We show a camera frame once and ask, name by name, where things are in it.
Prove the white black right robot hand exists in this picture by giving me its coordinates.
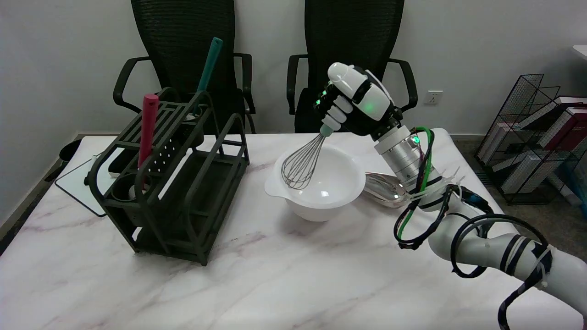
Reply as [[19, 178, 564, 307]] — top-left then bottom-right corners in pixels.
[[314, 62, 404, 138]]

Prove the metal whisk with grey handle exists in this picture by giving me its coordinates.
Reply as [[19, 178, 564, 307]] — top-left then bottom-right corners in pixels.
[[281, 124, 333, 190]]

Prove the white plastic mixing bowl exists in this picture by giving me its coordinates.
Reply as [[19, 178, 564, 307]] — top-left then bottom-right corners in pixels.
[[265, 143, 366, 222]]

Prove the black mesh office chair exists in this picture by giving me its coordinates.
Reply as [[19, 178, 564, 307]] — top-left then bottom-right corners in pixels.
[[113, 0, 256, 134], [287, 0, 418, 133]]

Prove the shiny silver metal dish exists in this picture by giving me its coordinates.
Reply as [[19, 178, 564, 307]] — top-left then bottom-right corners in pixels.
[[366, 172, 415, 208]]

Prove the thick white book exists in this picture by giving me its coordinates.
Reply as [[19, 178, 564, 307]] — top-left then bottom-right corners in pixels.
[[500, 154, 551, 193]]

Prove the maroon book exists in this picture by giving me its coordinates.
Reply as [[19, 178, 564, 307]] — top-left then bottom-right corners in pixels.
[[543, 108, 587, 154]]

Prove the dark green utensil rack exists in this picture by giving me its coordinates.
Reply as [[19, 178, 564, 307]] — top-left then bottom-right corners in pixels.
[[87, 87, 250, 266]]

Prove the white board with black edge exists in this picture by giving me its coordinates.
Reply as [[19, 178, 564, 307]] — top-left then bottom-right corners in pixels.
[[55, 154, 115, 217]]

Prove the black waste bin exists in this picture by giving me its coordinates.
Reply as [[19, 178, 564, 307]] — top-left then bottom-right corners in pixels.
[[59, 139, 83, 163]]

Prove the green robot cable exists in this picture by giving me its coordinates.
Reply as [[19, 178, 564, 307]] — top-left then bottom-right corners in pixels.
[[397, 127, 434, 241]]

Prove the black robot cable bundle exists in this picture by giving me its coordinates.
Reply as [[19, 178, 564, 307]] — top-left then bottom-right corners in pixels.
[[393, 183, 493, 250]]

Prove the black wire mesh book rack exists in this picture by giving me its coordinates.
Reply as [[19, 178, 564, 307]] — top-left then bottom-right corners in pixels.
[[475, 73, 587, 205]]

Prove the teal utensil handle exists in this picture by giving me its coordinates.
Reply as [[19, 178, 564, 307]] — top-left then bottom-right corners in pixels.
[[196, 37, 224, 94]]

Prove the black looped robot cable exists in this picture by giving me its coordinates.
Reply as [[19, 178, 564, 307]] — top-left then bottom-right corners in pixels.
[[449, 213, 551, 279]]

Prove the red utensil handle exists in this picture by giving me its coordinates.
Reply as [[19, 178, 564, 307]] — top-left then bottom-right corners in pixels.
[[138, 94, 160, 170]]

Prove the black white wrapped cable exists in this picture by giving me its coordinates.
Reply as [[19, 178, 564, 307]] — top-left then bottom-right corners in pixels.
[[498, 247, 551, 330]]

